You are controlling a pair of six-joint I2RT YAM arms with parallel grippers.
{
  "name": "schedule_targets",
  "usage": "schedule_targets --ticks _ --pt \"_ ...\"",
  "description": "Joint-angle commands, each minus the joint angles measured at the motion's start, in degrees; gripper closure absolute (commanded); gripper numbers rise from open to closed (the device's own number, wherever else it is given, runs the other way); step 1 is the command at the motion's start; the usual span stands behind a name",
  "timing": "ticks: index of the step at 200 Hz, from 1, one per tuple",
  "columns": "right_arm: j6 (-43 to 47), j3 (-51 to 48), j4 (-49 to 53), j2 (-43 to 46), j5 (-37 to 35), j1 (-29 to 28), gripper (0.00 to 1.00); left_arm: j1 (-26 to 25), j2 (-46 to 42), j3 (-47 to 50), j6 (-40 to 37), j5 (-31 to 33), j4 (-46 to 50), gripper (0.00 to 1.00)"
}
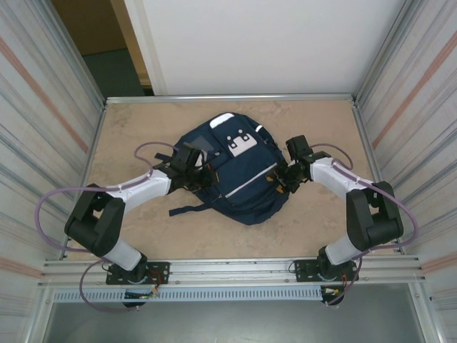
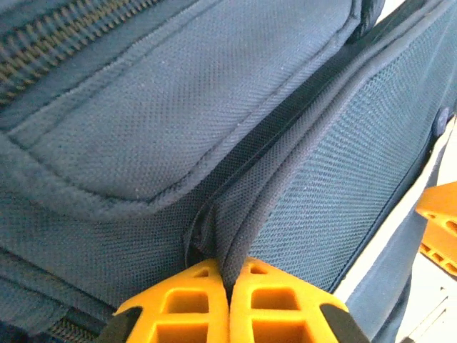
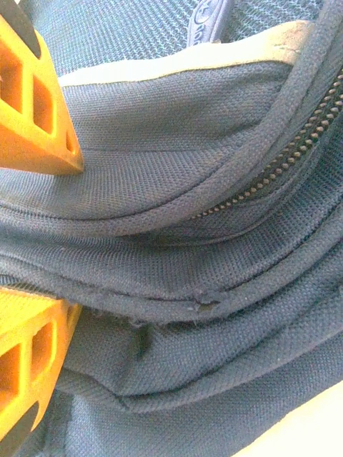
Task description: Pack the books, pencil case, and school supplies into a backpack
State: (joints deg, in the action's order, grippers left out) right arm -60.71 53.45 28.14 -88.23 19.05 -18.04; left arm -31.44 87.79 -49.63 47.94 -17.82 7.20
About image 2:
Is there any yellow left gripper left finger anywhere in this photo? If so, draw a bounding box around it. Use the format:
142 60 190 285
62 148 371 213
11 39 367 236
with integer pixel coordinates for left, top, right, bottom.
96 257 229 343

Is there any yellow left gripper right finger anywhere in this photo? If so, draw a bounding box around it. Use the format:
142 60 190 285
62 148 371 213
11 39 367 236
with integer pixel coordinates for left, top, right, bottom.
228 257 371 343

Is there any navy blue backpack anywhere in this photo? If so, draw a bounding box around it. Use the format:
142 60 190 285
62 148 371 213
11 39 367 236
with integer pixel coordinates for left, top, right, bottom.
0 0 457 343

